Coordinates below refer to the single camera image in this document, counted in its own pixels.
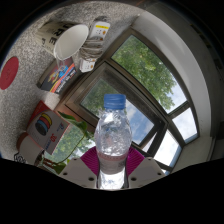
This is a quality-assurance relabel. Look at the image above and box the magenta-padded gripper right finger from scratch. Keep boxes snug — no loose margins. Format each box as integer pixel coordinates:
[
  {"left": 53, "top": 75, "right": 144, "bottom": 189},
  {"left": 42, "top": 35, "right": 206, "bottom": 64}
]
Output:
[{"left": 125, "top": 146, "right": 167, "bottom": 190}]

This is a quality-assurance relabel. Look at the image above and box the anthurium plant in white pot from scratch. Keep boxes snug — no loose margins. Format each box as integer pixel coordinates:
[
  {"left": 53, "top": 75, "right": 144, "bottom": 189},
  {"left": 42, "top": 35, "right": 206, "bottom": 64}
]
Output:
[{"left": 16, "top": 111, "right": 98, "bottom": 175}]

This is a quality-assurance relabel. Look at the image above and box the dark framed bay window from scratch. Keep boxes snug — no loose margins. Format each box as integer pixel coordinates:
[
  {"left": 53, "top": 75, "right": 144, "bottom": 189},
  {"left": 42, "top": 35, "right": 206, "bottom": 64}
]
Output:
[{"left": 54, "top": 26, "right": 214, "bottom": 174}]

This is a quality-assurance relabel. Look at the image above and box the white paper cup black print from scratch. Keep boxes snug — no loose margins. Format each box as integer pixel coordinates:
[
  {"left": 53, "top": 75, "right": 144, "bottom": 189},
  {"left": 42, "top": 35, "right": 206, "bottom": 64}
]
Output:
[{"left": 35, "top": 20, "right": 90, "bottom": 62}]

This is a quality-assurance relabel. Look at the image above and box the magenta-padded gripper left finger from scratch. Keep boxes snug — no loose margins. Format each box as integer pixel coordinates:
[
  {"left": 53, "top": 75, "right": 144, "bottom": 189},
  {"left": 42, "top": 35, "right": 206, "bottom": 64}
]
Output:
[{"left": 59, "top": 146, "right": 100, "bottom": 190}]

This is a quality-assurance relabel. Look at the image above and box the flat round red coaster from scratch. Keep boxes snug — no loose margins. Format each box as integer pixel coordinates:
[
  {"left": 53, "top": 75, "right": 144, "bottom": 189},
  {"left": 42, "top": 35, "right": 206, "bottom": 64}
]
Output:
[{"left": 0, "top": 55, "right": 20, "bottom": 91}]

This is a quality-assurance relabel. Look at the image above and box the red white filament box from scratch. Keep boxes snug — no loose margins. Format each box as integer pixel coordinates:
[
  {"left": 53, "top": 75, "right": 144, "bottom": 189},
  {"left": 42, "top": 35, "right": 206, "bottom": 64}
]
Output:
[{"left": 25, "top": 100, "right": 71, "bottom": 155}]

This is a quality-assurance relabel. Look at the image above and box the colourful printed book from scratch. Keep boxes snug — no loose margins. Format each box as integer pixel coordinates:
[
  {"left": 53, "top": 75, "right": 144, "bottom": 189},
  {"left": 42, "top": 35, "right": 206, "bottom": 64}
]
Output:
[{"left": 36, "top": 57, "right": 78, "bottom": 95}]

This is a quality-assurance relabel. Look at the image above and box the clear blue-capped water bottle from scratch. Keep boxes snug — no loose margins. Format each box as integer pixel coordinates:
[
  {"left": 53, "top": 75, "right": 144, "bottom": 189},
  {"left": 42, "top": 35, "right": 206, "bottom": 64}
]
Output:
[{"left": 93, "top": 93, "right": 133, "bottom": 190}]

